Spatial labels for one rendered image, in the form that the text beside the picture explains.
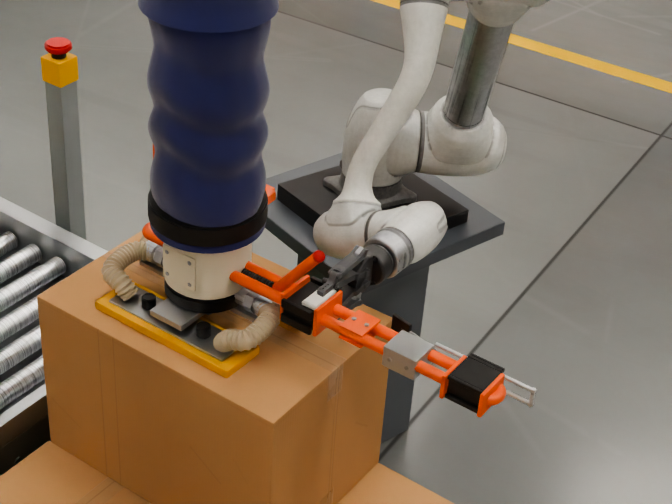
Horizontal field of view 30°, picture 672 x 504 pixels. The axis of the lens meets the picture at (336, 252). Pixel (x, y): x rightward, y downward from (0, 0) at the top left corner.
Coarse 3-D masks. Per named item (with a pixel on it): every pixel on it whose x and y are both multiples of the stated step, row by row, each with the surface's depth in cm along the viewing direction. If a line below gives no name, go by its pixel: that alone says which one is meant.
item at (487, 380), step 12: (468, 360) 218; (456, 372) 215; (468, 372) 216; (480, 372) 216; (492, 372) 216; (444, 384) 215; (456, 384) 215; (468, 384) 213; (480, 384) 213; (492, 384) 213; (444, 396) 217; (456, 396) 216; (468, 396) 215; (480, 396) 211; (468, 408) 215; (480, 408) 213
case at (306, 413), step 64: (256, 256) 267; (64, 320) 249; (384, 320) 251; (64, 384) 260; (128, 384) 246; (192, 384) 234; (256, 384) 233; (320, 384) 235; (384, 384) 261; (64, 448) 272; (128, 448) 256; (192, 448) 243; (256, 448) 231; (320, 448) 246
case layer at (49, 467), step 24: (48, 456) 270; (72, 456) 271; (0, 480) 264; (24, 480) 264; (48, 480) 265; (72, 480) 265; (96, 480) 266; (360, 480) 270; (384, 480) 271; (408, 480) 271
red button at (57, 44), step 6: (48, 42) 323; (54, 42) 323; (60, 42) 323; (66, 42) 324; (48, 48) 321; (54, 48) 321; (60, 48) 322; (66, 48) 322; (54, 54) 322; (60, 54) 323; (66, 54) 326
